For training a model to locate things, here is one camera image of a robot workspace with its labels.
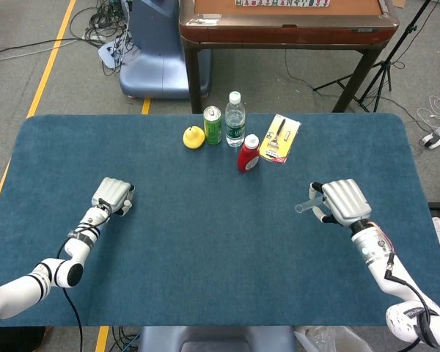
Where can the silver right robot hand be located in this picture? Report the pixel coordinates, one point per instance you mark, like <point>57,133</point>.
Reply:
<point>346,201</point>

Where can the mahjong tile row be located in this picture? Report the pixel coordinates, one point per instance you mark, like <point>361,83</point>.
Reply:
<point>282,2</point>

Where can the brown mahjong table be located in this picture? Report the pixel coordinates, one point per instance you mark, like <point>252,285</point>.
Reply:
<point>289,33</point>

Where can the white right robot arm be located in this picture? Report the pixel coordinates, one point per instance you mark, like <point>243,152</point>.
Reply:
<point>374,247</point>

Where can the clear plastic water bottle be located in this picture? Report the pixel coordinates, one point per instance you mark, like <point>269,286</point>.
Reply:
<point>235,124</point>

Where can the yellow razor blister pack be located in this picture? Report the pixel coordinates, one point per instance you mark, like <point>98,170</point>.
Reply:
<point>280,141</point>

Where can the transparent glass test tube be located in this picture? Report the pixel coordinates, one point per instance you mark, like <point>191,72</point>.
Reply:
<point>305,207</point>

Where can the green drink can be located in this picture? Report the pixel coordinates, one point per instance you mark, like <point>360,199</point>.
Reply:
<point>212,128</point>

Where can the black tripod stand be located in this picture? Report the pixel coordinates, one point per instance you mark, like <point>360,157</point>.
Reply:
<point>383,69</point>

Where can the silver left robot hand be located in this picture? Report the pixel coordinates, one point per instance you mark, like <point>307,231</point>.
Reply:
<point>110,194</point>

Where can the grey-blue robot torso base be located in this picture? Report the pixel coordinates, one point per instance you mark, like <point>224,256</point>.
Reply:
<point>216,339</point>

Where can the white power strip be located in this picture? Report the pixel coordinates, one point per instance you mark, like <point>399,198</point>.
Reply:
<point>438,137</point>
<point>108,53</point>

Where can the blue table cloth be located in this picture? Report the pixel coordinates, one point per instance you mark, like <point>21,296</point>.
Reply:
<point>212,238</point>

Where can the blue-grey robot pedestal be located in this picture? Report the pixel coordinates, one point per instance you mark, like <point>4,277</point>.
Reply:
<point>154,66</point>

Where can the red ketchup squeeze bottle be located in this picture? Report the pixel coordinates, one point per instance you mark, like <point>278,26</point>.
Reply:
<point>248,157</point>

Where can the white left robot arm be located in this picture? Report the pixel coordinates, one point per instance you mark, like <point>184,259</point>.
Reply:
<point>78,249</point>

